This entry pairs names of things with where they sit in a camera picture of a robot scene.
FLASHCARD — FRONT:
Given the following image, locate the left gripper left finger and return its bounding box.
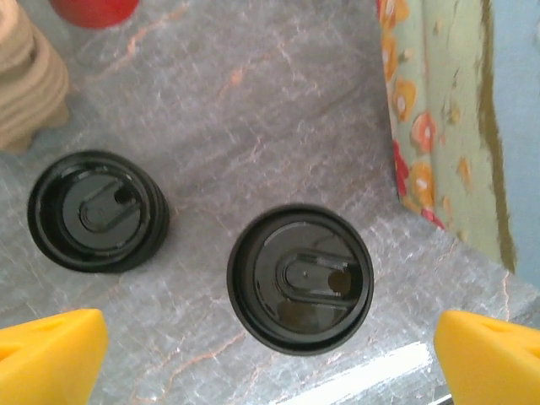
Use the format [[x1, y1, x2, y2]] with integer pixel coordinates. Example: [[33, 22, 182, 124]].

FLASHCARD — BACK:
[[0, 308, 110, 405]]

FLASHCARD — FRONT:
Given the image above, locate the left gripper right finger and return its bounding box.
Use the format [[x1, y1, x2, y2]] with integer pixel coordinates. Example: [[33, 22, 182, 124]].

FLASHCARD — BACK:
[[434, 310, 540, 405]]

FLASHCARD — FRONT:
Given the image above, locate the black plastic cup lid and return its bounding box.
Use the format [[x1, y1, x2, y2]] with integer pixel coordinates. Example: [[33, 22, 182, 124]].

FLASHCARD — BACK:
[[226, 203, 375, 356]]

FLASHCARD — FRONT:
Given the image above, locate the floral paper gift bag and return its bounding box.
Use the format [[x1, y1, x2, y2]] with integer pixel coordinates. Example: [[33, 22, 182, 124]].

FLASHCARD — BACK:
[[375, 0, 540, 290]]

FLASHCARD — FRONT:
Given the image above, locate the black plastic lid stack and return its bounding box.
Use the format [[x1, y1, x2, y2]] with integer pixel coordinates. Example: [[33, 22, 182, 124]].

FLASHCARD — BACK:
[[27, 150, 170, 274]]

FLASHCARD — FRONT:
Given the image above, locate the brown pulp cup carrier stack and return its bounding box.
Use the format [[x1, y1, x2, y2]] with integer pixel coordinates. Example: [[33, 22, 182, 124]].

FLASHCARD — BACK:
[[0, 0, 72, 154]]

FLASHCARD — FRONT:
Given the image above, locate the red metal bucket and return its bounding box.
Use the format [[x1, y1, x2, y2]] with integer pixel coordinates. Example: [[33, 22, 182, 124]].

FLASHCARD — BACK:
[[48, 0, 140, 30]]

